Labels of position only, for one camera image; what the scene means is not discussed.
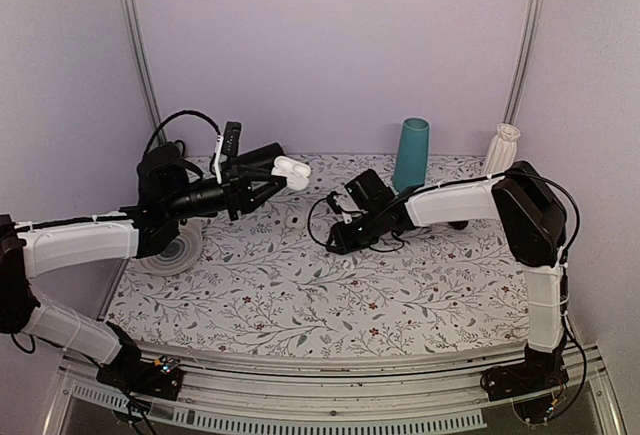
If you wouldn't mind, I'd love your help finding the aluminium front rail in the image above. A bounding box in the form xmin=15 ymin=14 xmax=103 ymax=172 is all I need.
xmin=44 ymin=342 xmax=621 ymax=435

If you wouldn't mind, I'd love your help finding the floral table mat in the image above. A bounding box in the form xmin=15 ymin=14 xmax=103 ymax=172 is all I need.
xmin=106 ymin=154 xmax=529 ymax=358

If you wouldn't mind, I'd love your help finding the black cylinder speaker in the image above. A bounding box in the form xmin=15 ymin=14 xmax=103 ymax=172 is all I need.
xmin=236 ymin=143 xmax=285 ymax=166

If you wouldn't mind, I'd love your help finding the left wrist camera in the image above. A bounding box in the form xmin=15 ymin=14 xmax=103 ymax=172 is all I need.
xmin=221 ymin=121 xmax=242 ymax=158

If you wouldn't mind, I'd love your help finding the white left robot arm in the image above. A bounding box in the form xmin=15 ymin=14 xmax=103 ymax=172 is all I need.
xmin=1 ymin=122 xmax=310 ymax=389

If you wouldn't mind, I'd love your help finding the small beige earbuds case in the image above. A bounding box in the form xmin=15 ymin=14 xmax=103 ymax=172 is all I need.
xmin=285 ymin=214 xmax=306 ymax=230

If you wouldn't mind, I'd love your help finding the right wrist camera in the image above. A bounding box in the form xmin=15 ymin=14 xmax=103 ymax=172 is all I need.
xmin=326 ymin=191 xmax=361 ymax=223

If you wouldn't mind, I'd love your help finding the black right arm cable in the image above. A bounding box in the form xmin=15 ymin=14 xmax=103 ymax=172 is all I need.
xmin=306 ymin=197 xmax=341 ymax=251

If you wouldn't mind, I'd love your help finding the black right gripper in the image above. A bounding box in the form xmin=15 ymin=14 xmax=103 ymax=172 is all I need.
xmin=325 ymin=208 xmax=384 ymax=255

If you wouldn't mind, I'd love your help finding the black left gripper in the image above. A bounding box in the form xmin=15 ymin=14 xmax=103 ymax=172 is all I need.
xmin=163 ymin=163 xmax=286 ymax=221

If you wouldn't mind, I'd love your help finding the white ribbed vase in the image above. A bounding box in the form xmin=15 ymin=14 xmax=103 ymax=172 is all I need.
xmin=482 ymin=123 xmax=521 ymax=175

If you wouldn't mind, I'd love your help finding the aluminium post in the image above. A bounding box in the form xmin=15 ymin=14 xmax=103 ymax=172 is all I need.
xmin=503 ymin=0 xmax=544 ymax=126
xmin=120 ymin=0 xmax=161 ymax=130

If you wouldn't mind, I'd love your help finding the small black round object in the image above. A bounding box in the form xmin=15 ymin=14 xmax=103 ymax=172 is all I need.
xmin=448 ymin=221 xmax=469 ymax=230

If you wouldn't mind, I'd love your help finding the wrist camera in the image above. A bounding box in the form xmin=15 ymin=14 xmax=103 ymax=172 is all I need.
xmin=326 ymin=191 xmax=361 ymax=223
xmin=221 ymin=121 xmax=242 ymax=158

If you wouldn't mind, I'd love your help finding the right aluminium post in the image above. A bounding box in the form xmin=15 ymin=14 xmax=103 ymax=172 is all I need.
xmin=503 ymin=0 xmax=544 ymax=126

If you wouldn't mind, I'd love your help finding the white earbuds charging case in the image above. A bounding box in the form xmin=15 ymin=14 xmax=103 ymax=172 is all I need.
xmin=271 ymin=155 xmax=311 ymax=191

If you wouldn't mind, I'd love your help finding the teal vase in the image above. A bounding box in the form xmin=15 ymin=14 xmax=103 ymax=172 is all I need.
xmin=392 ymin=118 xmax=430 ymax=192

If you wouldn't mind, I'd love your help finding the left aluminium post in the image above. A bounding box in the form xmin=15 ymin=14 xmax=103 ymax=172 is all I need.
xmin=120 ymin=0 xmax=161 ymax=130

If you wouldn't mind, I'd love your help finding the grey spiral pattern plate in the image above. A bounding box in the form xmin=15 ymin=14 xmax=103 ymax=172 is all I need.
xmin=133 ymin=219 xmax=204 ymax=277

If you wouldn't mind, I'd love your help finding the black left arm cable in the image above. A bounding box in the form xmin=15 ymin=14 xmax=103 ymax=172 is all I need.
xmin=144 ymin=111 xmax=224 ymax=156

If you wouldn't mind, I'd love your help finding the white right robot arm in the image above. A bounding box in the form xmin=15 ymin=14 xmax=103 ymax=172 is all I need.
xmin=324 ymin=161 xmax=575 ymax=394

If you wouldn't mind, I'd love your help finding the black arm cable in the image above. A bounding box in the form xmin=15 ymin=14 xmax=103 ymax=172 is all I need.
xmin=306 ymin=197 xmax=341 ymax=251
xmin=144 ymin=111 xmax=224 ymax=156

